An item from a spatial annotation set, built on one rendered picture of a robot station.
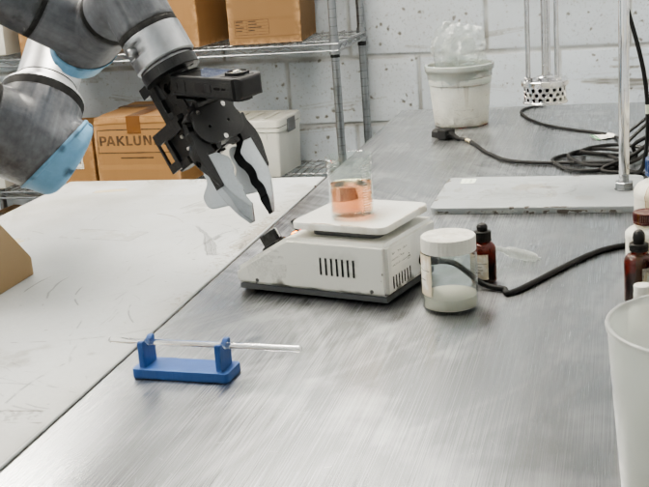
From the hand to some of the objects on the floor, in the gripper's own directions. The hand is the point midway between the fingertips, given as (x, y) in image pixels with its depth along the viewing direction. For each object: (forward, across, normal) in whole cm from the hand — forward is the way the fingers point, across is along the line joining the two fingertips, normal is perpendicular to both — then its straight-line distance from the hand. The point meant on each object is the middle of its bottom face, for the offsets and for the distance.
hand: (260, 205), depth 131 cm
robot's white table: (+71, +26, -72) cm, 105 cm away
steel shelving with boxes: (+2, -132, -232) cm, 267 cm away
